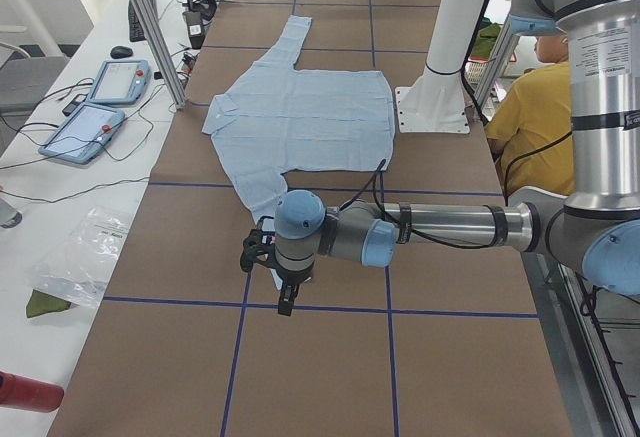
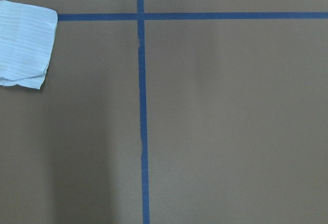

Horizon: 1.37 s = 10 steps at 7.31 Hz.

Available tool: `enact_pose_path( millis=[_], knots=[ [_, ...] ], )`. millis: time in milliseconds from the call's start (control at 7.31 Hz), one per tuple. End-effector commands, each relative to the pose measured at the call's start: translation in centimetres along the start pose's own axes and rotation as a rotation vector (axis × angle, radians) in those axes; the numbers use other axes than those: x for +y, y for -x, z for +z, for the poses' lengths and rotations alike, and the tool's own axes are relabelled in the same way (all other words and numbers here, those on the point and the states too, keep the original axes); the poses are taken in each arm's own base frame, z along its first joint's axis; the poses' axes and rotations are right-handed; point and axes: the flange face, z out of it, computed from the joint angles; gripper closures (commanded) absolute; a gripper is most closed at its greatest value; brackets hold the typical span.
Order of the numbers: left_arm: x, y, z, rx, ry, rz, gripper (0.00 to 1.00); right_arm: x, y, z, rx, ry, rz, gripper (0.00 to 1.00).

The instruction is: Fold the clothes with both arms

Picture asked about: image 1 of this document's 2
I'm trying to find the clear plastic bag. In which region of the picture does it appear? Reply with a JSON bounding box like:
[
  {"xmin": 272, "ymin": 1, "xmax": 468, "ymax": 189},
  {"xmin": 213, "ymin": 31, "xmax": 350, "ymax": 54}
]
[{"xmin": 28, "ymin": 206, "xmax": 133, "ymax": 309}]

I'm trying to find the light blue button shirt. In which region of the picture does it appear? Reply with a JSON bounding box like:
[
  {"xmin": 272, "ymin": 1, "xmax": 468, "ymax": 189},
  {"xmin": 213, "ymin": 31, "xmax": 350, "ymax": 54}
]
[{"xmin": 201, "ymin": 15, "xmax": 397, "ymax": 291}]

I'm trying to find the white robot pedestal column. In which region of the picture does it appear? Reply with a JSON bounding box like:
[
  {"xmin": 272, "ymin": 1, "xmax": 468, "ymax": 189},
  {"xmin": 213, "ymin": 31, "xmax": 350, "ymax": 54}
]
[{"xmin": 396, "ymin": 0, "xmax": 488, "ymax": 135}]

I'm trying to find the teach pendant tablet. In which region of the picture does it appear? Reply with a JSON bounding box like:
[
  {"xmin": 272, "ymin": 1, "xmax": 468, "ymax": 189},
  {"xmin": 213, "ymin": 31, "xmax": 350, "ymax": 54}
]
[
  {"xmin": 87, "ymin": 59, "xmax": 150, "ymax": 106},
  {"xmin": 38, "ymin": 103, "xmax": 125, "ymax": 165}
]

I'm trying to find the upper teach pendant tablet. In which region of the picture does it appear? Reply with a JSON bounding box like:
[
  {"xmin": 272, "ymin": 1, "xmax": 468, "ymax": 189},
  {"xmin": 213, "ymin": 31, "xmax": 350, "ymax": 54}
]
[{"xmin": 87, "ymin": 59, "xmax": 150, "ymax": 106}]

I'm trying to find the green folded cloth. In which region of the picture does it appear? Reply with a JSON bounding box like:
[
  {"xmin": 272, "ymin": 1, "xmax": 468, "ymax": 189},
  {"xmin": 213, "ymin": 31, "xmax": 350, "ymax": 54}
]
[{"xmin": 25, "ymin": 289, "xmax": 72, "ymax": 319}]

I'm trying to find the black power adapter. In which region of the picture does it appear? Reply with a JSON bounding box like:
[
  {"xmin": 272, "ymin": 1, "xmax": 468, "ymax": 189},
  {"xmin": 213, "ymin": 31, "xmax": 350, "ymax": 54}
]
[{"xmin": 62, "ymin": 94, "xmax": 86, "ymax": 116}]

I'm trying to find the black keyboard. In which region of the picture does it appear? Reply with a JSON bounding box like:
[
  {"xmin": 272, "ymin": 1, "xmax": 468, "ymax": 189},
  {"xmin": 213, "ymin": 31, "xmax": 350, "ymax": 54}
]
[{"xmin": 128, "ymin": 0, "xmax": 157, "ymax": 42}]

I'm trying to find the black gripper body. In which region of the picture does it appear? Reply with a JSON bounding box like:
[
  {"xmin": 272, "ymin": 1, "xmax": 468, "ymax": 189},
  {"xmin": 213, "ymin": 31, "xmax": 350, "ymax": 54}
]
[{"xmin": 275, "ymin": 264, "xmax": 314, "ymax": 288}]

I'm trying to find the black pendant cable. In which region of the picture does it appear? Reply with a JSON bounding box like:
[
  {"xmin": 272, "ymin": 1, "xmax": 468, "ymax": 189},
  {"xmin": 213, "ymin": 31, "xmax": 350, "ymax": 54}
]
[{"xmin": 0, "ymin": 106, "xmax": 156, "ymax": 204}]

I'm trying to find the aluminium frame post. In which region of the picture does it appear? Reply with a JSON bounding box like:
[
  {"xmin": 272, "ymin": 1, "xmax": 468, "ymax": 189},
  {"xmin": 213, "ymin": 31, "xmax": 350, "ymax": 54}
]
[{"xmin": 130, "ymin": 0, "xmax": 187, "ymax": 110}]

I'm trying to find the red bottle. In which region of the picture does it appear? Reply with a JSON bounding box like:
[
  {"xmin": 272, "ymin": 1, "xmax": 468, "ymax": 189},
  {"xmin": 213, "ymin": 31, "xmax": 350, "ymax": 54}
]
[{"xmin": 1, "ymin": 372, "xmax": 64, "ymax": 413}]

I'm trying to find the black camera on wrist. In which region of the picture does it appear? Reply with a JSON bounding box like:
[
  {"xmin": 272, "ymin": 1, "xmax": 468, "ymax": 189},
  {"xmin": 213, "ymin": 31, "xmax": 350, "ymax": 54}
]
[{"xmin": 240, "ymin": 228, "xmax": 276, "ymax": 273}]

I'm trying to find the lower teach pendant tablet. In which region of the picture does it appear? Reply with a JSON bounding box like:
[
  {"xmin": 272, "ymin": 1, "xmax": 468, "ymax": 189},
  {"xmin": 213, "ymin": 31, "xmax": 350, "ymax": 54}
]
[{"xmin": 38, "ymin": 103, "xmax": 125, "ymax": 165}]

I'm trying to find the black computer mouse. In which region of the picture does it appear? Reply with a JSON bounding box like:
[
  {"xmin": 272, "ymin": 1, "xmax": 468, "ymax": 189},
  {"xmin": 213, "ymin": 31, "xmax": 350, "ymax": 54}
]
[{"xmin": 110, "ymin": 46, "xmax": 133, "ymax": 59}]

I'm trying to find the person in yellow shirt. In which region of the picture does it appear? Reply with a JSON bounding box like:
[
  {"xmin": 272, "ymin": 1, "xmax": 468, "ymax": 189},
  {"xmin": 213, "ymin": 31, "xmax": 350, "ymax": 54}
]
[{"xmin": 485, "ymin": 34, "xmax": 575, "ymax": 197}]

